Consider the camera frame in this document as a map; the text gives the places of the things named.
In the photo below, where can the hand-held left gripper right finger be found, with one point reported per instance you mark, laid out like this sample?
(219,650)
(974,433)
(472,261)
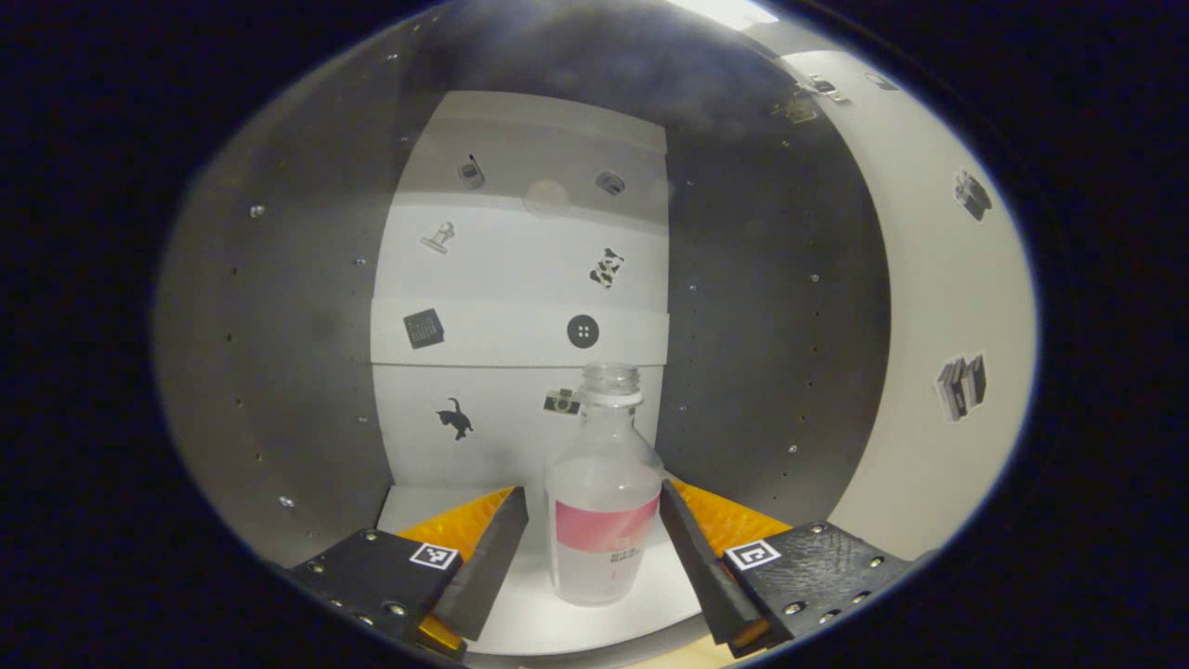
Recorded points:
(701,567)

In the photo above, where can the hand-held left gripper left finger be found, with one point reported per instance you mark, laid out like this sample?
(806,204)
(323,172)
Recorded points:
(483,567)

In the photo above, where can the clear plastic bottle red label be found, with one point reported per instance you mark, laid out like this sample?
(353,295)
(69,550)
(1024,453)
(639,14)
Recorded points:
(602,483)

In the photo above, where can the metal door hinge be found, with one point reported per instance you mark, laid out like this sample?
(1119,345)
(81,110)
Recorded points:
(799,107)

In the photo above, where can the large ceiling light panel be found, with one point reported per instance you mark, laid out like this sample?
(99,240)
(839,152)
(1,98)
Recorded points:
(725,11)

